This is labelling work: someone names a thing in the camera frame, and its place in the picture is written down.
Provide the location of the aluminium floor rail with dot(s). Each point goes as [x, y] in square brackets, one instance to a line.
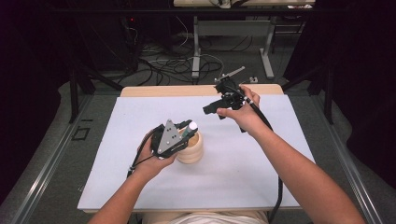
[351, 174]
[46, 168]

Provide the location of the white table mat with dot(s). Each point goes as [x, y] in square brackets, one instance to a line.
[233, 174]

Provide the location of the black crossbar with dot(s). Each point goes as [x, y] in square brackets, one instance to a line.
[124, 10]

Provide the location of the ribbed wooden cup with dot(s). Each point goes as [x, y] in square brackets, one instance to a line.
[194, 152]

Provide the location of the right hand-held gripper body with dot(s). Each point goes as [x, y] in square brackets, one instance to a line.
[232, 98]

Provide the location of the grey metal desk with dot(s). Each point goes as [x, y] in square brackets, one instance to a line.
[196, 46]

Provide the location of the black metal stand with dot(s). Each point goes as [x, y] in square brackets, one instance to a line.
[73, 93]
[327, 93]

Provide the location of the person's left hand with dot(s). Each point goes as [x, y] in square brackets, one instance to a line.
[149, 165]

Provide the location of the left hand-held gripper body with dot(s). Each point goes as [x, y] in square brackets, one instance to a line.
[168, 138]

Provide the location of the white plug adapter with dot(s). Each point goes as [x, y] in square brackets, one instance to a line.
[253, 80]

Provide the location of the person's beige clothing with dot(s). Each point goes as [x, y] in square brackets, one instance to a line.
[205, 218]

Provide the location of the black computer case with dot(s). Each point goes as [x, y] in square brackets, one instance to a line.
[109, 40]

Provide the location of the person's right hand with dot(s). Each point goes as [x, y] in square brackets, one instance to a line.
[247, 116]

